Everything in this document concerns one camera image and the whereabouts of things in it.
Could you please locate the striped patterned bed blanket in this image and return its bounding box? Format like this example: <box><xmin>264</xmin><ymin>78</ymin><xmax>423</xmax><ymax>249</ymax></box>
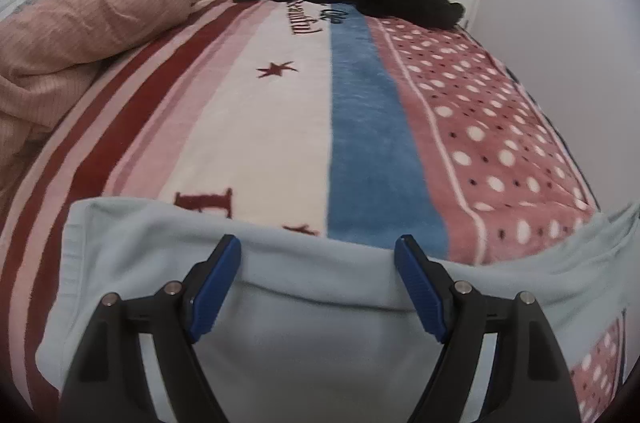
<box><xmin>1</xmin><ymin>0</ymin><xmax>600</xmax><ymax>420</ymax></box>

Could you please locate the pink ribbed comforter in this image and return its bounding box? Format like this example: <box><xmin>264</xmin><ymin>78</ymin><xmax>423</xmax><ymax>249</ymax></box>
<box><xmin>1</xmin><ymin>0</ymin><xmax>192</xmax><ymax>189</ymax></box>

